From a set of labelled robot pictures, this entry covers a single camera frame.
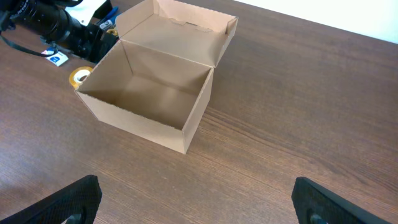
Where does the blue white staples box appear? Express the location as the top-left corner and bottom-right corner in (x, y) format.
(42, 47), (68, 67)

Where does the blue ballpoint pen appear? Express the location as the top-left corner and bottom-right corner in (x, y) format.
(95, 7), (119, 25)

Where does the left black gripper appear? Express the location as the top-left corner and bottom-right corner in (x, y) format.
(63, 24), (118, 63)

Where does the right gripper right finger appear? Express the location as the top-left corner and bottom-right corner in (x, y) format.
(292, 177), (388, 224)

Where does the blue white marker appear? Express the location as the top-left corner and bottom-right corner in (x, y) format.
(99, 17), (116, 31)

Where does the brown cardboard box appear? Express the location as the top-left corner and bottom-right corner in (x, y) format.
(76, 0), (238, 153)

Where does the yellow adhesive tape roll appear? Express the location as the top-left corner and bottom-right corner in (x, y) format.
(68, 66), (93, 89)

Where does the left black cable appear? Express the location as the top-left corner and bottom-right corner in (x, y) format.
(0, 11), (60, 58)

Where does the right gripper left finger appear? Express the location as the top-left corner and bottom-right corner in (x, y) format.
(1, 175), (102, 224)

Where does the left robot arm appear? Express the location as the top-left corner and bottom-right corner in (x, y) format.
(1, 0), (118, 63)

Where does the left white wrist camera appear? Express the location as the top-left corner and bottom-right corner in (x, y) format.
(65, 0), (113, 26)

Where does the yellow black correction tape dispenser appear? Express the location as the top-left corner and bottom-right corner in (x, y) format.
(106, 29), (119, 37)

